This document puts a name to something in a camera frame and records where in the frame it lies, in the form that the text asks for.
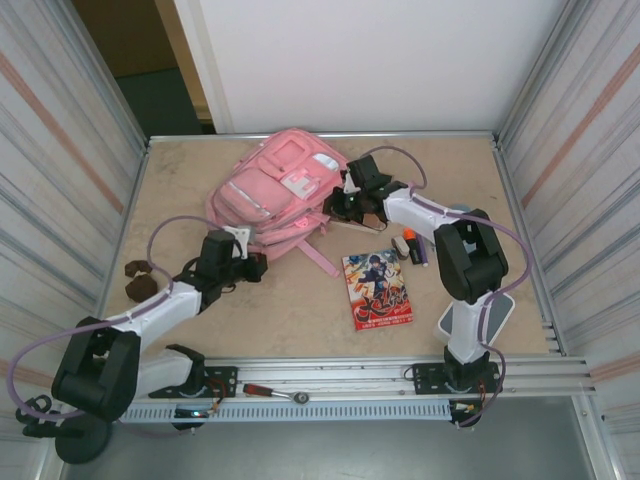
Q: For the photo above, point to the manga comic book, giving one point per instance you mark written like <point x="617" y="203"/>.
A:
<point x="380" y="295"/>

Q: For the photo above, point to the black marker orange cap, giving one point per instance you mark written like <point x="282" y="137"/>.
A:
<point x="414" y="252"/>

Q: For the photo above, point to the dark brown lump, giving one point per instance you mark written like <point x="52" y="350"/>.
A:
<point x="140" y="289"/>
<point x="135" y="269"/>

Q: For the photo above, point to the pink backpack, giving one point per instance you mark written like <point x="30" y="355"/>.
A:
<point x="250" y="195"/>

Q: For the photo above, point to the blue grey pencil case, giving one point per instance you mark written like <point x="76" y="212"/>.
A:
<point x="460" y="207"/>

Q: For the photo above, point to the white flat box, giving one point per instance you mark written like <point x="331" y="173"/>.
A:
<point x="495" y="320"/>

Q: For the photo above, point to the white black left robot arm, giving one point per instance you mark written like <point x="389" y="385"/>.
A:
<point x="150" y="310"/>

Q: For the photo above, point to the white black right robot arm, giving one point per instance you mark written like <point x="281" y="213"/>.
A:
<point x="470" y="270"/>

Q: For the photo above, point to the brown notebook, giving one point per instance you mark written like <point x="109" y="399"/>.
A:
<point x="375" y="222"/>

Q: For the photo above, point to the black round base stand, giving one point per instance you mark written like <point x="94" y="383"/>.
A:
<point x="82" y="445"/>

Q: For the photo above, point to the white door frame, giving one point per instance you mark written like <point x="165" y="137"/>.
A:
<point x="205" y="65"/>

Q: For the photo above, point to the aluminium back rail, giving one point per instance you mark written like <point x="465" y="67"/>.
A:
<point x="400" y="135"/>

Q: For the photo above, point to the small circuit board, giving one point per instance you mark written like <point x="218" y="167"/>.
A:
<point x="465" y="407"/>
<point x="192" y="413"/>

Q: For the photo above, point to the aluminium side rail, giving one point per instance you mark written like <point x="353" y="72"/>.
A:
<point x="129" y="200"/>
<point x="515" y="200"/>

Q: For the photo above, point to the aluminium front rail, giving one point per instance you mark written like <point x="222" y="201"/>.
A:
<point x="325" y="372"/>

